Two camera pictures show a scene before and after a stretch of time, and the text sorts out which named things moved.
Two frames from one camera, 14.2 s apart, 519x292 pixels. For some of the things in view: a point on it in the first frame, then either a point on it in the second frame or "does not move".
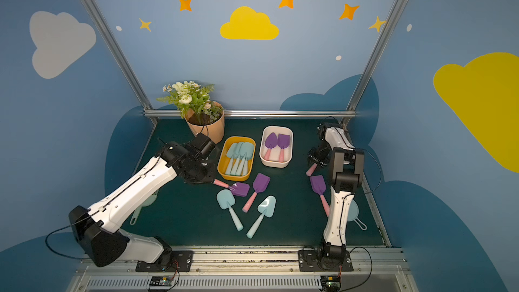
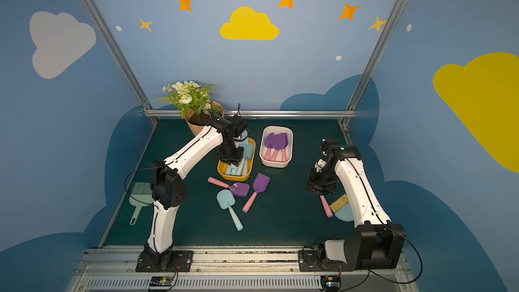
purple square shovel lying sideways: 238,188 does not move
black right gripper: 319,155 -> 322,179
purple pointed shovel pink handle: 271,141 does not move
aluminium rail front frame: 252,270 does not move
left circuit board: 161,280 does not move
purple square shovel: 283,141 does not move
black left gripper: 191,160 -> 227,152
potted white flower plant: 203,114 does not move
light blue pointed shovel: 266,207 -> 246,145
